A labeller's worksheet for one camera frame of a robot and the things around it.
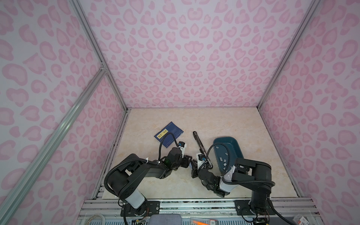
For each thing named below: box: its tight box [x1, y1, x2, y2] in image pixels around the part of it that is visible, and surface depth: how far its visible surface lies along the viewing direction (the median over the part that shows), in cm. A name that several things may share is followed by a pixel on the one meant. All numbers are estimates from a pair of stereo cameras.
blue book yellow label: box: [153, 121, 184, 149], surface depth 106 cm
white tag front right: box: [298, 216, 310, 225], surface depth 69 cm
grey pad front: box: [149, 213, 182, 225], surface depth 69 cm
